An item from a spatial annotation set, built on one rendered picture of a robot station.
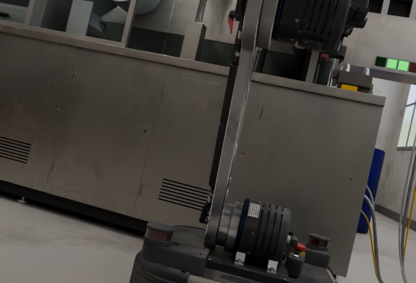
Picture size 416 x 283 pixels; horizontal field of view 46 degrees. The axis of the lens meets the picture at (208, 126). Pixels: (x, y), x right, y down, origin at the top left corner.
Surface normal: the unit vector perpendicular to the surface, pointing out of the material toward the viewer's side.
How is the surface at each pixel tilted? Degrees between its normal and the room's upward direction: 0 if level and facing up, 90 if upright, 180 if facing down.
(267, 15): 126
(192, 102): 90
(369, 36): 90
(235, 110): 115
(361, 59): 90
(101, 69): 90
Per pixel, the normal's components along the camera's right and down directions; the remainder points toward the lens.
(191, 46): -0.23, -0.08
